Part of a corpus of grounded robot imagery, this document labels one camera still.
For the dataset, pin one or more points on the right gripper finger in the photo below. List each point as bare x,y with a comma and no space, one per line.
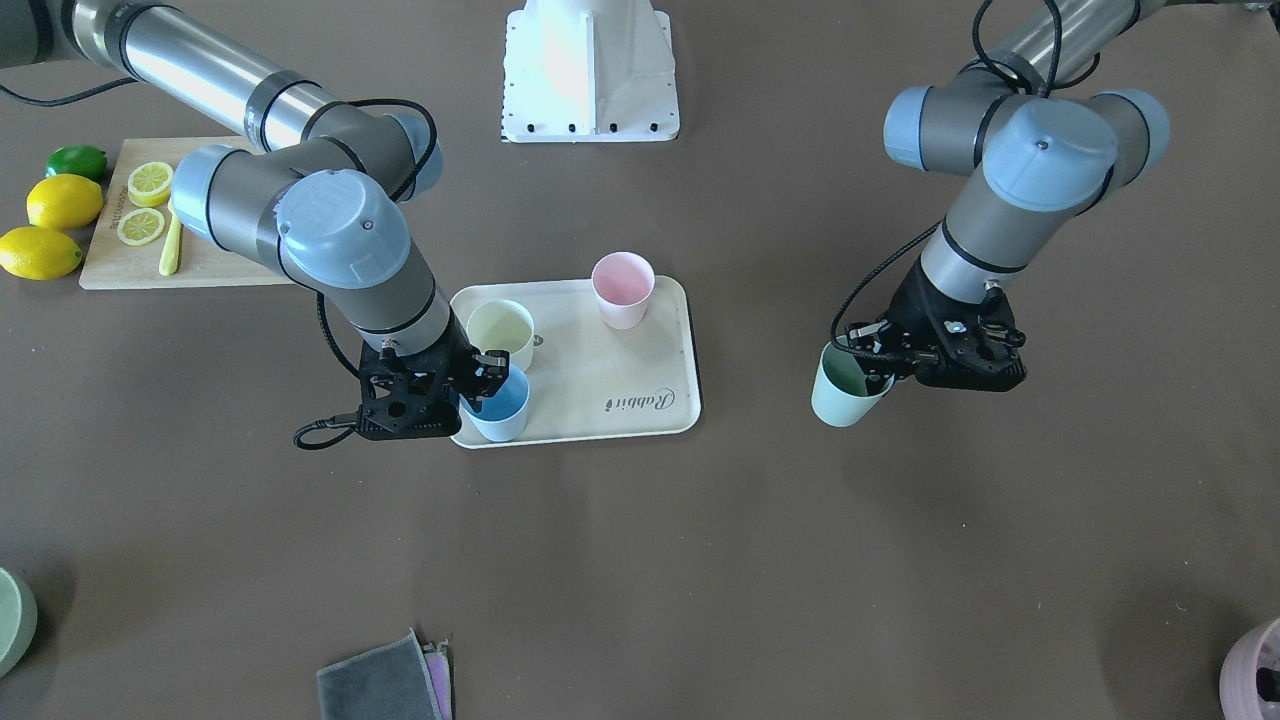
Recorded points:
471,404
491,371

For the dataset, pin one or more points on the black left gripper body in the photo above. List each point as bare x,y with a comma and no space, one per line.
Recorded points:
908,305

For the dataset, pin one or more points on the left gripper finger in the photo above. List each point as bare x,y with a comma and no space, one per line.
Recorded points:
864,382
869,337

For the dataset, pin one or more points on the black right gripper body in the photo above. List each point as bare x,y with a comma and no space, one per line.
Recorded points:
459,364

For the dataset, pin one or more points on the blue cup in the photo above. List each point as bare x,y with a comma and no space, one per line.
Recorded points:
506,413

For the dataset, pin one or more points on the pale yellow cup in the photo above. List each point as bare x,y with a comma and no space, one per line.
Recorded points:
504,325

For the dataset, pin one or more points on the green cup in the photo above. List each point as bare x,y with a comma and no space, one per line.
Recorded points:
843,393

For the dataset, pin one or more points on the pink cup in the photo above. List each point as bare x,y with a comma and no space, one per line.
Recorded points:
622,283

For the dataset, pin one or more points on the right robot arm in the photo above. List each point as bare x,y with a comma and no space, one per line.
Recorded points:
315,200

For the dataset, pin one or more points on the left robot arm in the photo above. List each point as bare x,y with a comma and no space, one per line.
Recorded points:
1031,160

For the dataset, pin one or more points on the cream rabbit tray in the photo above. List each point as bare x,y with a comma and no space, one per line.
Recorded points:
590,381

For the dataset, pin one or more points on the purple cloth under grey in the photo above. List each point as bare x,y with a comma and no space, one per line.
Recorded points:
437,658

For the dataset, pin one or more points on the yellow plastic knife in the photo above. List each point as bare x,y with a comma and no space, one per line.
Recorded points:
169,261

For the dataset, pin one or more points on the grey folded cloth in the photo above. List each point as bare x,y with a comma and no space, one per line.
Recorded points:
390,682

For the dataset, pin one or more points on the lower lemon slice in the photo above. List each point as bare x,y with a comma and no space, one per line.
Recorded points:
141,226

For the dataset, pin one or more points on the lemon slice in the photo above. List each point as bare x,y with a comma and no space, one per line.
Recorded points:
141,226
150,184

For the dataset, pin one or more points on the wooden cutting board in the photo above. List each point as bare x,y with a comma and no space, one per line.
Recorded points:
111,264

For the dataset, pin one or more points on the upper lemon slice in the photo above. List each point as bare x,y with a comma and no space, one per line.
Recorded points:
150,184

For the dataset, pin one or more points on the upper whole lemon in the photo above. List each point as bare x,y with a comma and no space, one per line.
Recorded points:
64,202

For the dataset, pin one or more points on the whole lemon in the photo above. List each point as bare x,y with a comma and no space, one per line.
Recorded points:
39,254
64,202

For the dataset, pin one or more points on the green lime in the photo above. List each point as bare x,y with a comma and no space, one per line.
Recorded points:
81,160

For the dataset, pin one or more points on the lower whole lemon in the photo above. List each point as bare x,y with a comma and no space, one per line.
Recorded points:
39,254

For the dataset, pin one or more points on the pink ice bowl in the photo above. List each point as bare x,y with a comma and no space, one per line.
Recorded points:
1248,678

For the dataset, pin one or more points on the green bowl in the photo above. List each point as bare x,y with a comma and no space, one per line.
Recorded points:
19,619

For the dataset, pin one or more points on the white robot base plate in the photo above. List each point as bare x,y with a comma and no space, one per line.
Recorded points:
589,72

